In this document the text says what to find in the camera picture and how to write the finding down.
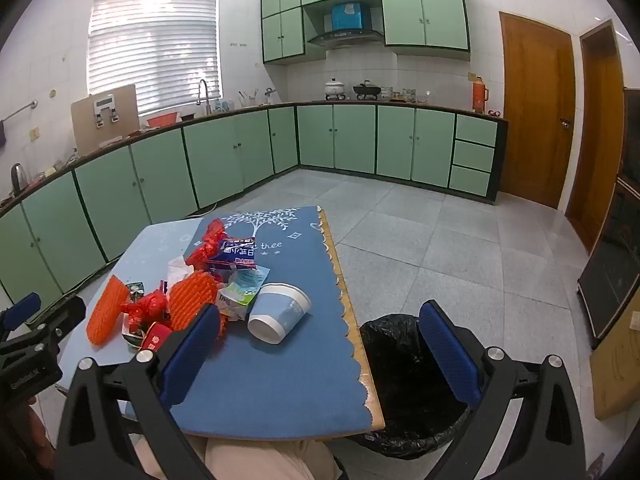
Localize long orange foam net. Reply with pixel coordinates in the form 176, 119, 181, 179
86, 275, 128, 346

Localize person's left hand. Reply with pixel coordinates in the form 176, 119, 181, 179
27, 400, 55, 455

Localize black glass cabinet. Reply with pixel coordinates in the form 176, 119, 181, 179
577, 87, 640, 351

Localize person's beige pants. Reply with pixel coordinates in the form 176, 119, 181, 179
135, 437, 346, 480

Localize metal wall rail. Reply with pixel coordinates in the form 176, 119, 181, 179
0, 100, 38, 126

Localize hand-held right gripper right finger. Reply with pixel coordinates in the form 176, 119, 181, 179
419, 300, 588, 480

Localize blue tree print tablecloth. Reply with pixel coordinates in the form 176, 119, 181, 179
55, 205, 373, 436

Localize black bag lined trash bin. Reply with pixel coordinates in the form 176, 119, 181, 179
345, 312, 481, 461

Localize narrow wooden door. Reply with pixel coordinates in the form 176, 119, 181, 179
565, 19, 626, 253

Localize small red box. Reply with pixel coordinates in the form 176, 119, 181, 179
142, 324, 173, 352

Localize white window blind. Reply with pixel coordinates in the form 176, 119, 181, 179
87, 0, 221, 117

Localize white tissue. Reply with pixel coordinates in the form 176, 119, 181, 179
167, 256, 193, 286

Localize green kitchen wall cabinets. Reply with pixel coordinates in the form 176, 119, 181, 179
260, 0, 472, 66

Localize black wok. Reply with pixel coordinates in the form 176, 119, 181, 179
352, 80, 383, 100

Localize cardboard box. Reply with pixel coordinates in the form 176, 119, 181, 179
590, 290, 640, 421

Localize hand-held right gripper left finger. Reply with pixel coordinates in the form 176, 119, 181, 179
54, 303, 223, 480

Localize red snack bag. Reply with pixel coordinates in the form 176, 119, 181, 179
185, 218, 228, 271

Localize blue snack packet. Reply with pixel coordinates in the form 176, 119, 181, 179
207, 237, 257, 268

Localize blue white paper cup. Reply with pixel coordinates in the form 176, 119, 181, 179
247, 282, 312, 345

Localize green kitchen base cabinets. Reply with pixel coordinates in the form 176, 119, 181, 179
0, 102, 508, 306

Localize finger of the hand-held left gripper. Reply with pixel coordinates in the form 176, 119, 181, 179
0, 292, 42, 333
30, 296, 86, 356

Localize wooden door with handle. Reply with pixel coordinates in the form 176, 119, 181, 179
499, 11, 573, 210

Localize wooden cutting board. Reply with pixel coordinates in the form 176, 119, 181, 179
70, 84, 140, 153

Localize wide orange foam net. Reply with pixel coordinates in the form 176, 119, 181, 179
167, 270, 223, 335

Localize range hood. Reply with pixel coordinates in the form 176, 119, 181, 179
306, 29, 383, 51

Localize crumpled red wrapper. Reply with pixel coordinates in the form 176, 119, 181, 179
120, 290, 168, 328

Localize wooden table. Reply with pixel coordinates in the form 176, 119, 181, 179
55, 209, 387, 441

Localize green white milk carton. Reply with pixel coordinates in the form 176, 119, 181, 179
216, 267, 271, 321

